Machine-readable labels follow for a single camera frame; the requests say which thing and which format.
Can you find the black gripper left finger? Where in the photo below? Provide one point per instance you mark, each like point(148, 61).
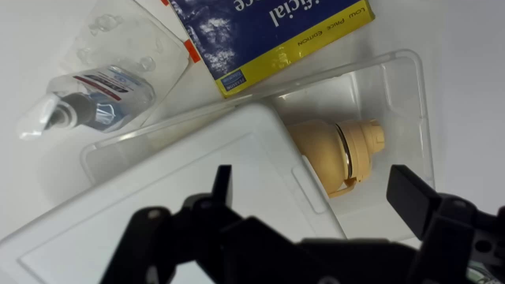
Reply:
point(221, 186)

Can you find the clear plastic lunchbox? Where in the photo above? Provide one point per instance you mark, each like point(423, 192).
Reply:
point(386, 89)

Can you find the white lunchbox lid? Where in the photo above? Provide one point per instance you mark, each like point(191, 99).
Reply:
point(269, 181)

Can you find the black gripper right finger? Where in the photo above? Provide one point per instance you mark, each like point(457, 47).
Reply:
point(412, 200)

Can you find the clear sanitizer bottle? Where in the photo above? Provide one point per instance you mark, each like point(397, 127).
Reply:
point(101, 99)

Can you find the blue yellow book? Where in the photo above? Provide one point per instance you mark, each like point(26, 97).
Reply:
point(244, 42)

